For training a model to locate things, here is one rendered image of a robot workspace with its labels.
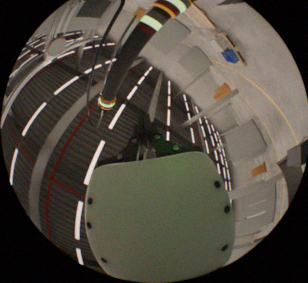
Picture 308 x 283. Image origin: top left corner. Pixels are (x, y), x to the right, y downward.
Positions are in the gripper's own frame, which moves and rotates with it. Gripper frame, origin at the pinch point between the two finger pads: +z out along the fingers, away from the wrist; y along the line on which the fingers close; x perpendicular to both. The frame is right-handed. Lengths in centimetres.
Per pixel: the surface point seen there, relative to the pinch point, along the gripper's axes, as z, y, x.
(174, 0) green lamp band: 3.8, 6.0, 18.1
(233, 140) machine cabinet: 198, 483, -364
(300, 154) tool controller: -28, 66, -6
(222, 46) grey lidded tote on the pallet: 207, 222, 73
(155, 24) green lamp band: 6.1, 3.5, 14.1
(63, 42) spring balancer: 50, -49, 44
